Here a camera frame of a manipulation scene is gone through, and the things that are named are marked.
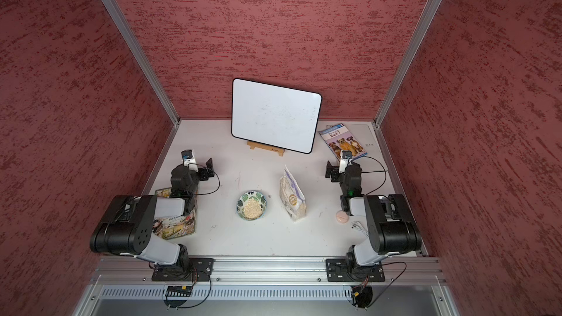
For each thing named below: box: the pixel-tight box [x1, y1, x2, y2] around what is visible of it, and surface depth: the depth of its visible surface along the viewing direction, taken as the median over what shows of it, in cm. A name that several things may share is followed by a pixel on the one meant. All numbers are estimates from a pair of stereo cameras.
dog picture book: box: [318, 123, 368, 162], surface depth 112 cm
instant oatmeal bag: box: [279, 165, 307, 221], surface depth 79 cm
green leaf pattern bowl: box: [236, 190, 268, 221], surface depth 89 cm
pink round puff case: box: [335, 209, 350, 224], surface depth 87 cm
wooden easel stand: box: [246, 140, 285, 157], surface depth 106 cm
